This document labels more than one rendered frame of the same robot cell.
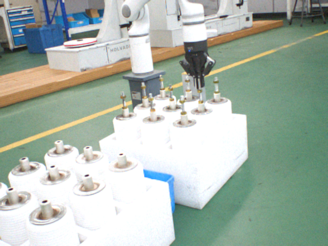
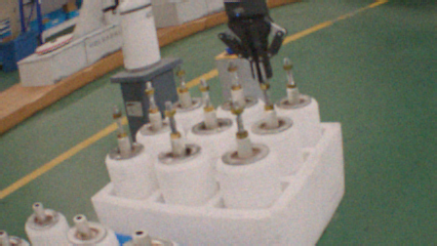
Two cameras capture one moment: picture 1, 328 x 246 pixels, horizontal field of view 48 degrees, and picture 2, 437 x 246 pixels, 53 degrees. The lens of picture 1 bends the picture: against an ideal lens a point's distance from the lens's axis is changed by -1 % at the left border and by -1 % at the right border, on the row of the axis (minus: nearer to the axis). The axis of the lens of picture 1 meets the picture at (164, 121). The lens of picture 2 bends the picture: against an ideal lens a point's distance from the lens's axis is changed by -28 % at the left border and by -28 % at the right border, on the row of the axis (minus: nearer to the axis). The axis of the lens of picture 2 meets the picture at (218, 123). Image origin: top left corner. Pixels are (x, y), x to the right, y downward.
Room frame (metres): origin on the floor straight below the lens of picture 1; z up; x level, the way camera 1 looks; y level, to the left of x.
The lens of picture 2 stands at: (0.26, 0.05, 0.59)
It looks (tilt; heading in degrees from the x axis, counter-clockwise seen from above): 18 degrees down; 354
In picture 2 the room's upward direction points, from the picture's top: 12 degrees counter-clockwise
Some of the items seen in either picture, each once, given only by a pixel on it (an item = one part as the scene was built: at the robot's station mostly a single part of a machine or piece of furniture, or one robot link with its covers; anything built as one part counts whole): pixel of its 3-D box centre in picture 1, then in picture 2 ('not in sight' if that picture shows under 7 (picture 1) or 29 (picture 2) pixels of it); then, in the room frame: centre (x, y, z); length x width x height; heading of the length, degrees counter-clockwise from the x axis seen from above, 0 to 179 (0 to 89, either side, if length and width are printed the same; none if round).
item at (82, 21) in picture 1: (71, 20); (46, 21); (6.41, 1.33, 0.36); 0.50 x 0.38 x 0.21; 44
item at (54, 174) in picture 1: (54, 172); not in sight; (0.82, 0.28, 0.26); 0.02 x 0.02 x 0.03
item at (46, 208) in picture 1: (46, 208); not in sight; (0.65, 0.26, 0.26); 0.02 x 0.02 x 0.03
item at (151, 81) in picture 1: (148, 104); (155, 121); (1.70, 0.07, 0.15); 0.15 x 0.15 x 0.30; 42
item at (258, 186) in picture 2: (187, 149); (254, 204); (1.09, -0.06, 0.16); 0.10 x 0.10 x 0.18
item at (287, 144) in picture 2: (203, 136); (279, 173); (1.19, -0.13, 0.16); 0.10 x 0.10 x 0.18
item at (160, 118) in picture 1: (153, 119); (179, 154); (1.16, 0.03, 0.25); 0.08 x 0.08 x 0.01
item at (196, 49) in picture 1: (196, 52); (249, 17); (1.19, -0.13, 0.45); 0.08 x 0.08 x 0.09
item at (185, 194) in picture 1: (177, 150); (228, 204); (1.26, -0.03, 0.09); 0.39 x 0.39 x 0.18; 54
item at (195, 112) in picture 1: (201, 111); (272, 126); (1.19, -0.13, 0.25); 0.08 x 0.08 x 0.01
